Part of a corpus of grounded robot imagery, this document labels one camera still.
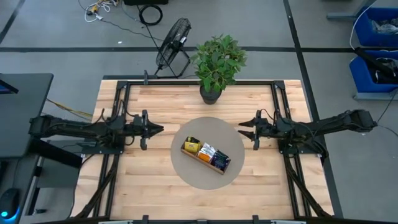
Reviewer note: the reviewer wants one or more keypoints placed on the laptop screen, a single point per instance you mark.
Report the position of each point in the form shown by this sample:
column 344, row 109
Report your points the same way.
column 6, row 87

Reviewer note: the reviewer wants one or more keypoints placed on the clear plastic bag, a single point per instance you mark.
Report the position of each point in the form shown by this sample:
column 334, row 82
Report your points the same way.
column 385, row 26

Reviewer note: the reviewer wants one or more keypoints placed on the round grey mat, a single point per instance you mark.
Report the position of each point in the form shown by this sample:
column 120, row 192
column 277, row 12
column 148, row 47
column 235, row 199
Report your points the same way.
column 217, row 130

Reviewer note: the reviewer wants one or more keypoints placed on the white and orange tea packet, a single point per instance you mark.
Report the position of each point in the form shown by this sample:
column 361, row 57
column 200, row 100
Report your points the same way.
column 207, row 148

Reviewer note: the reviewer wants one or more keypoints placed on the black equipment case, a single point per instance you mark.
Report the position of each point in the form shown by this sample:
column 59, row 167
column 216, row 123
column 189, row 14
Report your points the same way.
column 145, row 1

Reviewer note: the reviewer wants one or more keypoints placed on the black computer mouse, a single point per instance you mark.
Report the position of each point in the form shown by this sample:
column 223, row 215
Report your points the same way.
column 8, row 200

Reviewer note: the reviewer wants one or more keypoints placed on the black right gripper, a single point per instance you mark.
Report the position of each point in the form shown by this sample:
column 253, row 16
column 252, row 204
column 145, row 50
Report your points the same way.
column 264, row 129

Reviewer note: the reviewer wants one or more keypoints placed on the dark grey desk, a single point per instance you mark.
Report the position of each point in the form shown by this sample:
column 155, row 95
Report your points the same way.
column 15, row 174

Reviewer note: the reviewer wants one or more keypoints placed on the green potted plant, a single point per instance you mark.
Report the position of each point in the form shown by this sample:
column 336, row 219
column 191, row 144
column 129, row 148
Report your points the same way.
column 217, row 62

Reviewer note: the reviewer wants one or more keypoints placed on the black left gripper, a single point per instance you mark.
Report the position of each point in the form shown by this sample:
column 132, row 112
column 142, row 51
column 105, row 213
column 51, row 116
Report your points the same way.
column 143, row 129

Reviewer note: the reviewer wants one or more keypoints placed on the blue storage bin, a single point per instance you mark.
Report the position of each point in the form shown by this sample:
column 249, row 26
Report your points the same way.
column 362, row 28
column 360, row 74

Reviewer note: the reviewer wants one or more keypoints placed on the black desk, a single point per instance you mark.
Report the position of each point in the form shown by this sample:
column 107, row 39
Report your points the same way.
column 21, row 115

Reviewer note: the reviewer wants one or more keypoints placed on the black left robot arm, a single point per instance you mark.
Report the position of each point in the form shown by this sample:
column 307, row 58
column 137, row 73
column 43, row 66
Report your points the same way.
column 77, row 129

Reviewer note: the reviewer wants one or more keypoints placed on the wooden tea organizer box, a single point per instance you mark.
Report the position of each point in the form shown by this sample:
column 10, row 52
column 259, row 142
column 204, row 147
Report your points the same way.
column 202, row 162

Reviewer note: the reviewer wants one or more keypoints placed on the black floor fan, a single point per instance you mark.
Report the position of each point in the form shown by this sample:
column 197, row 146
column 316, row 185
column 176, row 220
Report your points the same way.
column 172, row 43

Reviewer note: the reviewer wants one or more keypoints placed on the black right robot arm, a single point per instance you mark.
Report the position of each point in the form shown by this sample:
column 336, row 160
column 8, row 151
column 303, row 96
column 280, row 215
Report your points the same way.
column 326, row 126

